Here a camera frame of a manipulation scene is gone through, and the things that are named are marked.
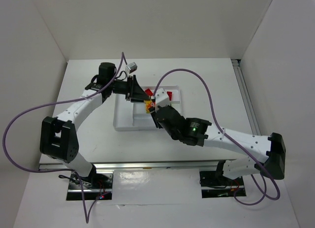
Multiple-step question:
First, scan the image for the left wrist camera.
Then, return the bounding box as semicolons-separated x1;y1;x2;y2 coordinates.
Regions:
125;62;137;74

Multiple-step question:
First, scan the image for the aluminium front rail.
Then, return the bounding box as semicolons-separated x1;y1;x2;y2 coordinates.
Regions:
38;160;224;170

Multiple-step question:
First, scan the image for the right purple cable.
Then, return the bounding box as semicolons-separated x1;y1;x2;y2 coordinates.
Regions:
152;68;281;206

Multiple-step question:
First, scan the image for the red lego brick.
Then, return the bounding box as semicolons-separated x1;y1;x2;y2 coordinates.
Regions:
167;91;172;101
145;89;153;97

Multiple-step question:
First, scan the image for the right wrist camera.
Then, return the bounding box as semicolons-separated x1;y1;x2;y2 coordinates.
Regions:
151;88;171;108

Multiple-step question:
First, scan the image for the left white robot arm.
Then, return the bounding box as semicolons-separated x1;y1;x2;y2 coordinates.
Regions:
40;62;150;186

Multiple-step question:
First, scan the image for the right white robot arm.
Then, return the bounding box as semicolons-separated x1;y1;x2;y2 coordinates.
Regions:
149;105;286;180

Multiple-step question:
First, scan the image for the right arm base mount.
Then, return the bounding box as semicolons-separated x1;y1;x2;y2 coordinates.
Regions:
196;161;246;198

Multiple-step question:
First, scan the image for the yellow lego brick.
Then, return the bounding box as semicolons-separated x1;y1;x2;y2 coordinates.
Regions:
144;100;156;114

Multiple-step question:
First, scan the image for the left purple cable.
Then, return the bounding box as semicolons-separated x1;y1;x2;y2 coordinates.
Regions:
2;51;126;224

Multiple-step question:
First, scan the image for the purple cable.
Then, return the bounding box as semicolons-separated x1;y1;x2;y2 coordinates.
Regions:
152;68;281;206
2;51;126;224

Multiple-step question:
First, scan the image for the aluminium side rail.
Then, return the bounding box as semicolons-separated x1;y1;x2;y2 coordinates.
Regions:
231;59;261;135

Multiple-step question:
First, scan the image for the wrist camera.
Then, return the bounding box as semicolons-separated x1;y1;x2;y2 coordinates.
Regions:
125;62;137;74
151;88;171;108

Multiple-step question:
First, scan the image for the white compartment tray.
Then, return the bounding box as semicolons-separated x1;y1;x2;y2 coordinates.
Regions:
113;85;183;131

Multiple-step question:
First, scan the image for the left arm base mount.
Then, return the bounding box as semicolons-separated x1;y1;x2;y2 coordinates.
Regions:
58;171;114;201

